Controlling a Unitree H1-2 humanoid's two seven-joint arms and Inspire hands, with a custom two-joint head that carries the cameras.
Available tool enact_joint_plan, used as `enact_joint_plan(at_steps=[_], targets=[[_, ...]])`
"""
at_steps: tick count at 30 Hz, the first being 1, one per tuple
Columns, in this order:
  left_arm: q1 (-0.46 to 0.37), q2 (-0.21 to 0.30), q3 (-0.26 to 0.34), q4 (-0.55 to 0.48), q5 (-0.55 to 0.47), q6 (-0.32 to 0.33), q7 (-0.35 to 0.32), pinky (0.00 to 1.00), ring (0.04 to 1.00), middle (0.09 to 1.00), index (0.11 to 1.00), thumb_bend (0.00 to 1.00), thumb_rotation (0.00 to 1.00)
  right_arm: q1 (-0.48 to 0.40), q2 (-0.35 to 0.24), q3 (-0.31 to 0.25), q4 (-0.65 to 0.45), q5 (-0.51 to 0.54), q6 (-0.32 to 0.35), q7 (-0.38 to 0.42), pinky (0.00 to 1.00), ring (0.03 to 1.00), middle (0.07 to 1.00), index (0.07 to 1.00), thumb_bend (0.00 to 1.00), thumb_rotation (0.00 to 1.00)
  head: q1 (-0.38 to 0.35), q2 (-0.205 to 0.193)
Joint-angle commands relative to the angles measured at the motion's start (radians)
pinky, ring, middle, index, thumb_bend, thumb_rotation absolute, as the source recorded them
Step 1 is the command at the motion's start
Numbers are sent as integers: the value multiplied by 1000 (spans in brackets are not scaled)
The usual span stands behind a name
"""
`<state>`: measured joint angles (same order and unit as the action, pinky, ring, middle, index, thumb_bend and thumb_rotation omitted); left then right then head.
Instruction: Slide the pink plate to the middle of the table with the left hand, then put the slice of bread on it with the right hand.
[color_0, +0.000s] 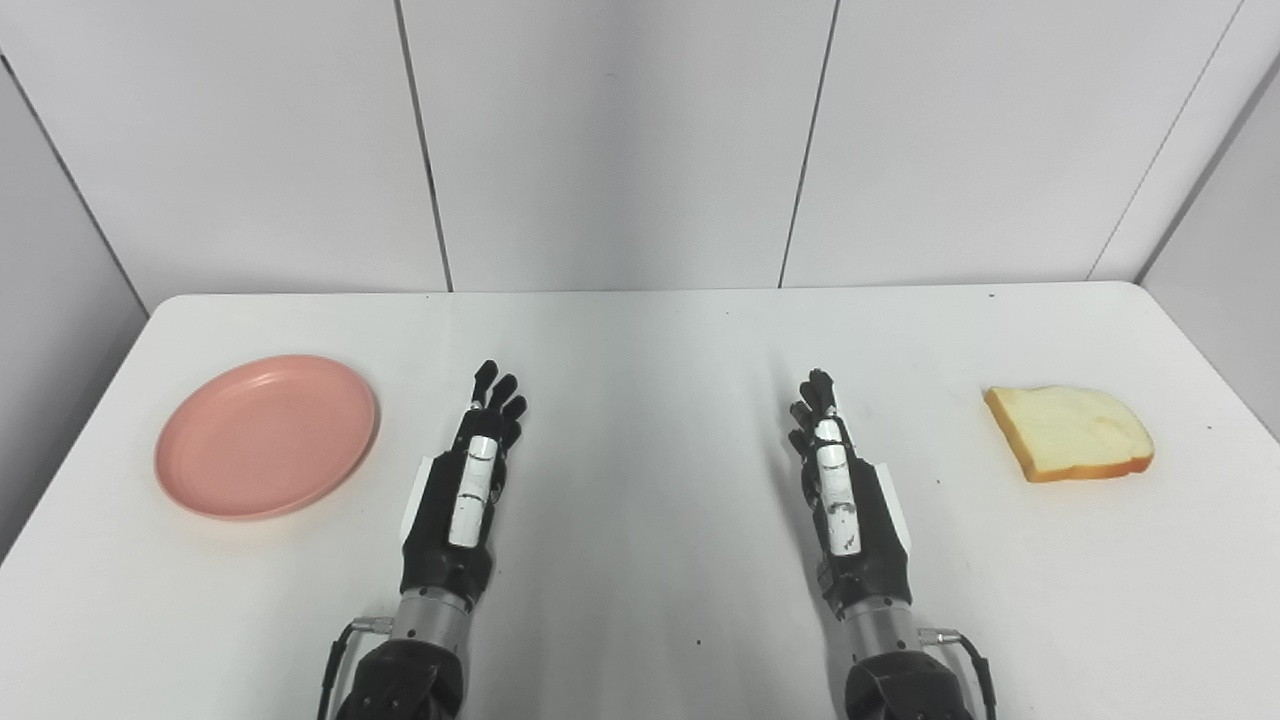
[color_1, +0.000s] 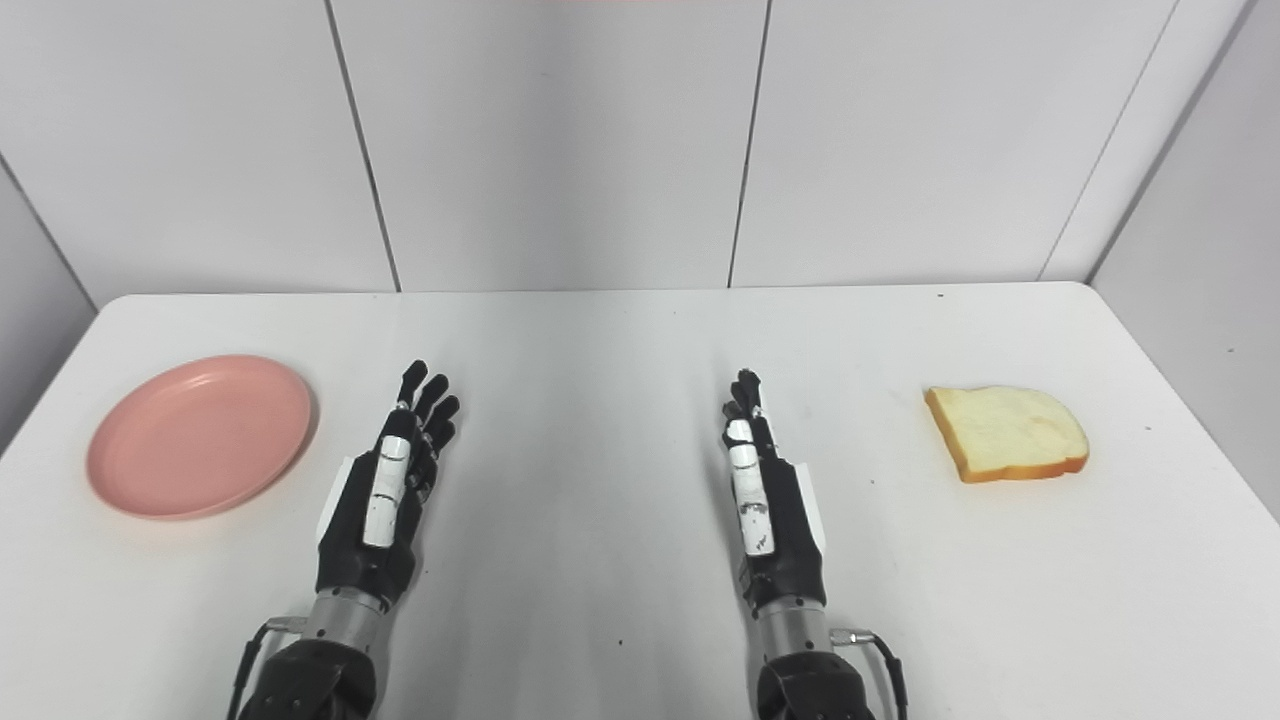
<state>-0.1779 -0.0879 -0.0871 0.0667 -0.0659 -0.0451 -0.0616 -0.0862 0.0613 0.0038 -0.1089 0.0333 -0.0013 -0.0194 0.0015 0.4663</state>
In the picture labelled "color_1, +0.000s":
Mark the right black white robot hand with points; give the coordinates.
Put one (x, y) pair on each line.
(770, 520)

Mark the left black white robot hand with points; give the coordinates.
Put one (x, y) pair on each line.
(375, 510)

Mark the pink round plate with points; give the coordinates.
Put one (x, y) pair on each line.
(200, 436)

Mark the slice of white bread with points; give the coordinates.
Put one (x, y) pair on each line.
(1005, 433)

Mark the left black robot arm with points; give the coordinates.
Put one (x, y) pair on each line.
(325, 670)

